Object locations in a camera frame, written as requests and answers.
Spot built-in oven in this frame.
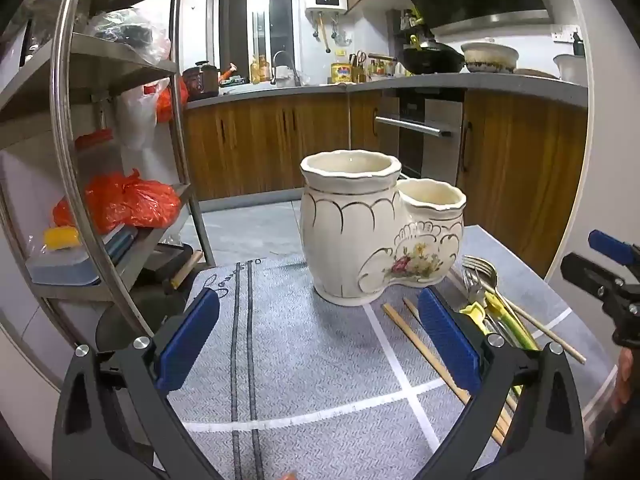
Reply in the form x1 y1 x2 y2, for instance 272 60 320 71
374 88 467 186

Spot clear plastic bag dark contents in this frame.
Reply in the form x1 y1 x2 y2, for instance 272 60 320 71
89 8 172 66

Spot orange plastic bag on shelf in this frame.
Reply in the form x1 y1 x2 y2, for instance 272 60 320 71
53 170 182 235

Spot yellow plastic spoon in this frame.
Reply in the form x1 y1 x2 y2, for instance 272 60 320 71
459 302 490 324

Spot wooden kitchen cabinets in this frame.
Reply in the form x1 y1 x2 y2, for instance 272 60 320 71
184 85 589 281

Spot black wok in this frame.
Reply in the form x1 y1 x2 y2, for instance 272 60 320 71
368 44 466 76

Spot dark pressure cooker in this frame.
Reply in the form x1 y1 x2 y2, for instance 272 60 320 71
182 61 221 100

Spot cream floral ceramic utensil holder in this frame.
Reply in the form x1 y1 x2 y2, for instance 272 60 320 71
299 149 468 308

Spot chrome kitchen faucet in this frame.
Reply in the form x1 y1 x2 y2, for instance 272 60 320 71
271 51 303 87

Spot blue lid storage box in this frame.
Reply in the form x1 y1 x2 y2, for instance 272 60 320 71
26 248 96 287

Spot amber glass bottles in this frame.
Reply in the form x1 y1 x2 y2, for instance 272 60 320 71
250 55 272 85

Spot grey mat with white lines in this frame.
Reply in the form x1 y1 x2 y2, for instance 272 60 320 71
165 224 617 480

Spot white cooking pot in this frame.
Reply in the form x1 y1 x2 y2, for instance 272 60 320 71
461 42 521 74

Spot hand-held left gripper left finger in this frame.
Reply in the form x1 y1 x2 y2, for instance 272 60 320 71
52 287 227 480

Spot white plastic bag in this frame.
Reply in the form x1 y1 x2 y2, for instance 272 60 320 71
114 79 171 151

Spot grey kitchen countertop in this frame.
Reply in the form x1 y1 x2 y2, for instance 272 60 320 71
186 72 589 110

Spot wooden chopstick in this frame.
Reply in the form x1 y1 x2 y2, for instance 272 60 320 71
382 303 507 446
403 298 518 421
500 297 587 365

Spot metal shelf rack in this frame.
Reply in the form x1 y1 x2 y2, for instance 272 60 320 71
0 0 217 378

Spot hanging orange plastic bag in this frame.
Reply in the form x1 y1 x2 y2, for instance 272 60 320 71
156 79 190 123

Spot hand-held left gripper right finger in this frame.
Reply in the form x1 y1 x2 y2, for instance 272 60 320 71
414 286 587 480

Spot silver metal fork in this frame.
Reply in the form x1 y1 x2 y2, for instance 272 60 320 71
462 267 487 308

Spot yellow plastic item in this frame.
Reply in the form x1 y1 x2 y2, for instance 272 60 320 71
43 227 82 251

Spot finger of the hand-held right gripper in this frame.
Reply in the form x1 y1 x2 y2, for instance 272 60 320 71
588 229 640 268
560 253 640 348

